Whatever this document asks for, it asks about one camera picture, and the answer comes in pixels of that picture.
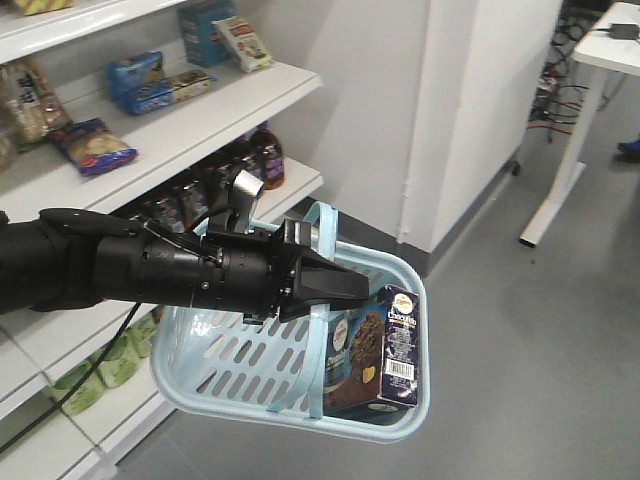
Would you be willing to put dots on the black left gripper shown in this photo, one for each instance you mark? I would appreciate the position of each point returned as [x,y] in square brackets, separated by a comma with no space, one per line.
[262,274]

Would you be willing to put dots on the Chocofello cookie box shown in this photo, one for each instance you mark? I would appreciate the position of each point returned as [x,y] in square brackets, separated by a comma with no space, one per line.
[372,357]

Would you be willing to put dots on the light blue plastic basket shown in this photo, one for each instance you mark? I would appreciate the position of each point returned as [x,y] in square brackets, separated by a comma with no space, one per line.
[210,362]

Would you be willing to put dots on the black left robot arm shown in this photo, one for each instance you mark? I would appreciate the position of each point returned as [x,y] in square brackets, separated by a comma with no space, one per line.
[74,259]

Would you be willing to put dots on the white snack shelf unit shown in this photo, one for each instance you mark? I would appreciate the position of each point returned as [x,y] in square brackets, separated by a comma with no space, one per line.
[72,46]

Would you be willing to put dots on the blue snack bag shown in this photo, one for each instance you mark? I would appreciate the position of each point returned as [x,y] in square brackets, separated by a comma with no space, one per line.
[91,147]

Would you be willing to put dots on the blue cookie pack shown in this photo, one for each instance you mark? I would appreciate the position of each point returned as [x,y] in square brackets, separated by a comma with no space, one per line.
[138,85]

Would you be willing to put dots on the teal snack box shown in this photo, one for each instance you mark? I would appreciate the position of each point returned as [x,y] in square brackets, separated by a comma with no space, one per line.
[202,42]

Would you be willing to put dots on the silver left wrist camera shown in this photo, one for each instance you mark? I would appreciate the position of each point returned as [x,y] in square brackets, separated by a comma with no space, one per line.
[239,198]

